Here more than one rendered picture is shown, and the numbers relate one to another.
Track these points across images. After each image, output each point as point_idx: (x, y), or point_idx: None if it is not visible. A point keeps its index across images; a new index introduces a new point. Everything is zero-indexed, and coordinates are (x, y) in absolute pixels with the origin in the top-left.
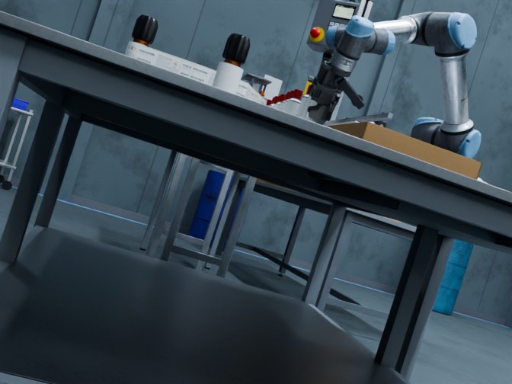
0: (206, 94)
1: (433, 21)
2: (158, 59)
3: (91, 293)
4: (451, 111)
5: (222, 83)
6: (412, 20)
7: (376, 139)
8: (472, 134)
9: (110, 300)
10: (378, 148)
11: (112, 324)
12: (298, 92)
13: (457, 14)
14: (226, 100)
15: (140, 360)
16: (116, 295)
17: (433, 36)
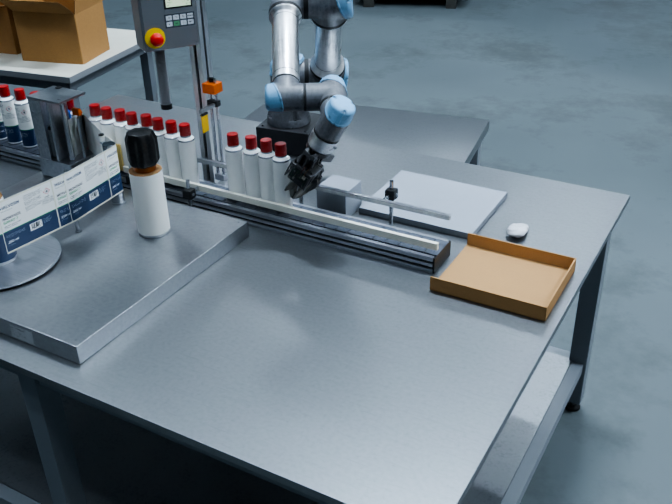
0: (513, 408)
1: (317, 1)
2: (25, 201)
3: (189, 480)
4: (331, 62)
5: (156, 199)
6: (296, 8)
7: (549, 310)
8: (348, 70)
9: (208, 468)
10: (560, 321)
11: (289, 501)
12: (188, 128)
13: None
14: (519, 397)
15: None
16: (185, 453)
17: (320, 15)
